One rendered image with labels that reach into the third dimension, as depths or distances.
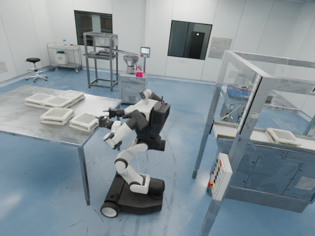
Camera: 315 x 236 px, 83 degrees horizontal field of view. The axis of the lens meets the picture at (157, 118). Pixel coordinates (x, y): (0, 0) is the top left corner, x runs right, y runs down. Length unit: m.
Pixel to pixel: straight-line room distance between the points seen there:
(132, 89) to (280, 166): 3.23
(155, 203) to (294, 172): 1.58
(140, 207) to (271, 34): 6.80
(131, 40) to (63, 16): 2.44
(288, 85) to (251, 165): 1.41
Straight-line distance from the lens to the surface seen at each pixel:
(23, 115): 2.40
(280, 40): 7.74
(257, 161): 2.31
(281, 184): 2.63
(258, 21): 7.34
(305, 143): 2.51
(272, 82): 1.05
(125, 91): 4.37
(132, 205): 2.15
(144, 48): 4.44
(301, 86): 1.12
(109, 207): 2.13
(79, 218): 2.34
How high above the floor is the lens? 1.94
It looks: 29 degrees down
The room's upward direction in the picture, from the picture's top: 6 degrees clockwise
